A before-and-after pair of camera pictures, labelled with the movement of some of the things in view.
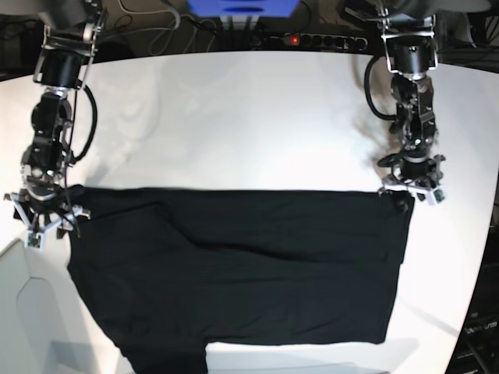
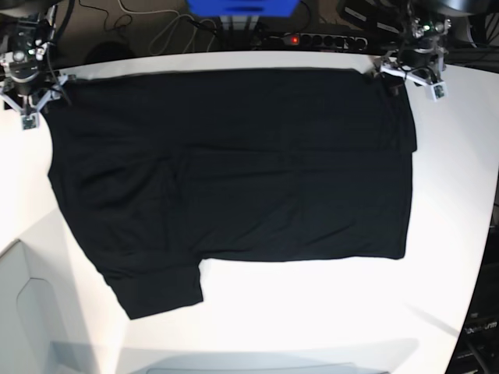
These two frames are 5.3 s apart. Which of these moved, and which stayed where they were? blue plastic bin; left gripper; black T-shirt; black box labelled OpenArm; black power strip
Moved: left gripper; black T-shirt
Stayed: black power strip; blue plastic bin; black box labelled OpenArm
